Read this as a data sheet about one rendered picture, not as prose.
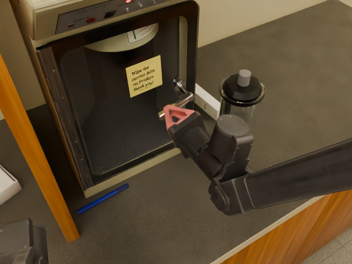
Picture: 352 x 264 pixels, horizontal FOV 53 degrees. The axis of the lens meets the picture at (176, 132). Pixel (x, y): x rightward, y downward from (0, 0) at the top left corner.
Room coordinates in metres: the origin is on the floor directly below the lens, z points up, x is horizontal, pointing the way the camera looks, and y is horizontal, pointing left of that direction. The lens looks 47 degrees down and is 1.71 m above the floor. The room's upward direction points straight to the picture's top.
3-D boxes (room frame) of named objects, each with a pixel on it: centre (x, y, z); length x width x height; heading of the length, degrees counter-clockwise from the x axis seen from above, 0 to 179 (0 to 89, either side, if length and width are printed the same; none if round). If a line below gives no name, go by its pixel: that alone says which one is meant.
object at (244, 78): (0.64, -0.16, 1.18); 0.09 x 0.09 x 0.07
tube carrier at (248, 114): (0.64, -0.16, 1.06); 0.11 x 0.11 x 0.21
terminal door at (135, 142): (0.56, 0.09, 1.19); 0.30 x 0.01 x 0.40; 122
